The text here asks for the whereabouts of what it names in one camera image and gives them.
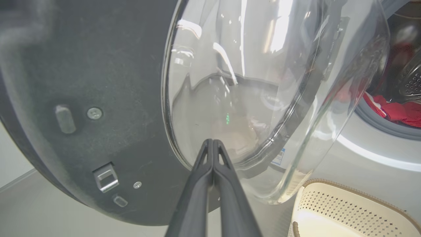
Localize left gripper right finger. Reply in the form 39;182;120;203
214;140;262;237

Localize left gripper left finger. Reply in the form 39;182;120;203
164;139;214;237

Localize round dark washing machine door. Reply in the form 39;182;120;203
0;0;392;227

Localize red garment white trim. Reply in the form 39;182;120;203
362;92;421;128

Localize cream perforated laundry basket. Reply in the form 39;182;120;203
288;179;421;237

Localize white front-load washing machine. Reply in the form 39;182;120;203
273;0;421;218

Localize grey rubber door seal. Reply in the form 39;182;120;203
354;99;421;141

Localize steel washing machine drum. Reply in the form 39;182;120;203
368;3;421;102

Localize blue energy label sticker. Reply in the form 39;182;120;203
270;148;286;166

